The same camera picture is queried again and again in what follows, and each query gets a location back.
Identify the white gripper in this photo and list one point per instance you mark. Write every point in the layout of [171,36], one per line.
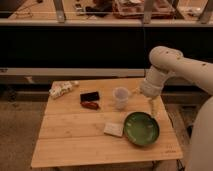
[151,86]

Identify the black eraser block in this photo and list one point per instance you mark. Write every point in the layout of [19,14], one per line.
[92,96]

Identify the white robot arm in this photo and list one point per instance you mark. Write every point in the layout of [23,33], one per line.
[166,62]

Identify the green bowl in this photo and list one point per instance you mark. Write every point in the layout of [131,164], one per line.
[141,129]

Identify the white sponge block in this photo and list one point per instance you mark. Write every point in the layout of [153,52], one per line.
[114,129]

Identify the wooden table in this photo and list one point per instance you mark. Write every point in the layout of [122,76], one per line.
[71,135]

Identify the brown oblong object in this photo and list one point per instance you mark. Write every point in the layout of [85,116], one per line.
[90,105]

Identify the metal rail shelf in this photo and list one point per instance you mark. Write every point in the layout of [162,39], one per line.
[47,75]

